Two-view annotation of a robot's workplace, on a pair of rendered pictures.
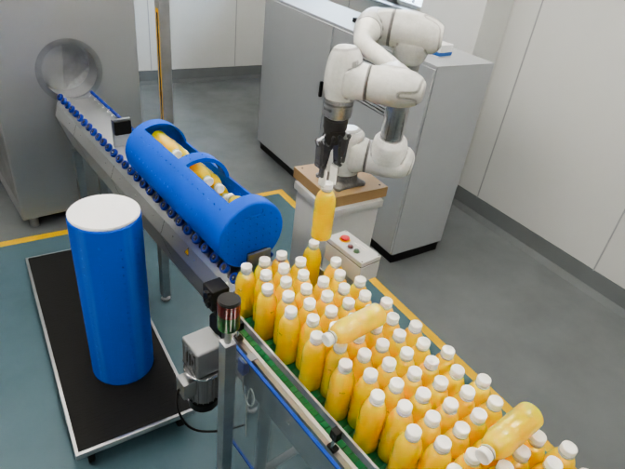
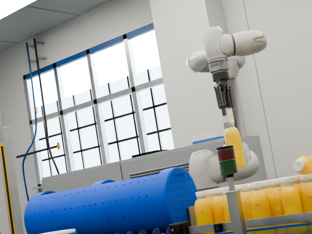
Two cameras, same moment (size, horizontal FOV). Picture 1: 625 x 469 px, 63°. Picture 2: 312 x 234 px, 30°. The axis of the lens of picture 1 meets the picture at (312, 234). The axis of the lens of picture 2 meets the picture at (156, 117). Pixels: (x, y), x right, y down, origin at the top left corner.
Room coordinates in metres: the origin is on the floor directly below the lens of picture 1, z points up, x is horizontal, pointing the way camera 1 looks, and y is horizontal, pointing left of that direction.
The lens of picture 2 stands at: (-0.95, 0.95, 1.14)
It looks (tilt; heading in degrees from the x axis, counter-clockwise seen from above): 7 degrees up; 345
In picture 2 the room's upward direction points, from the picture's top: 9 degrees counter-clockwise
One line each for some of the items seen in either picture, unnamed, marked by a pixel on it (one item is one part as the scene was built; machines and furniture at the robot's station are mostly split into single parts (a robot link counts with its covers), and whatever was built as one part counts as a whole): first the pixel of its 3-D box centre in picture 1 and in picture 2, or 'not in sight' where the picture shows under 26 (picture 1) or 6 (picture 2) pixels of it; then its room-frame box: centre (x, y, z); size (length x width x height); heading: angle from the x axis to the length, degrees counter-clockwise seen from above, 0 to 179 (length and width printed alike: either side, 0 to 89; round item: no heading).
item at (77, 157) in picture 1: (82, 191); not in sight; (3.00, 1.62, 0.31); 0.06 x 0.06 x 0.63; 43
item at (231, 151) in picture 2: (229, 307); (226, 154); (1.02, 0.20, 1.23); 0.06 x 0.06 x 0.04
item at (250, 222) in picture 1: (197, 185); (107, 209); (1.90, 0.52, 1.09); 0.88 x 0.28 x 0.28; 43
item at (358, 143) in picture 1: (347, 149); (204, 169); (2.22, -0.11, 1.22); 0.18 x 0.16 x 0.22; 81
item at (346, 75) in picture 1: (347, 73); (217, 43); (1.50, -0.04, 1.76); 0.13 x 0.11 x 0.16; 81
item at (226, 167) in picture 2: (228, 319); (228, 167); (1.02, 0.20, 1.18); 0.06 x 0.06 x 0.05
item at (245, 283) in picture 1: (245, 291); (204, 218); (1.37, 0.21, 1.00); 0.07 x 0.07 x 0.19
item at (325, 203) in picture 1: (324, 212); (234, 146); (1.50, -0.03, 1.28); 0.07 x 0.07 x 0.19
